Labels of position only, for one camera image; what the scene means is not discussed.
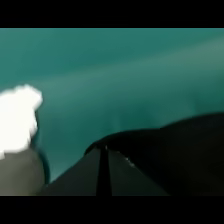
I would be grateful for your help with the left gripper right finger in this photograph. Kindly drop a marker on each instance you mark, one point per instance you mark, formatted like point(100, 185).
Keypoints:
point(130, 181)

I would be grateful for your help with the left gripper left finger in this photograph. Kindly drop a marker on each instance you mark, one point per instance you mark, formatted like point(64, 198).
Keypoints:
point(80, 180)

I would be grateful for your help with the dark grey garment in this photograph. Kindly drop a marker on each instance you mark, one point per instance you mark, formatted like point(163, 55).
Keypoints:
point(186, 156)

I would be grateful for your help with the white garment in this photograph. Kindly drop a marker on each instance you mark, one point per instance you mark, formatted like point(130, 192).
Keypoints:
point(16, 116)

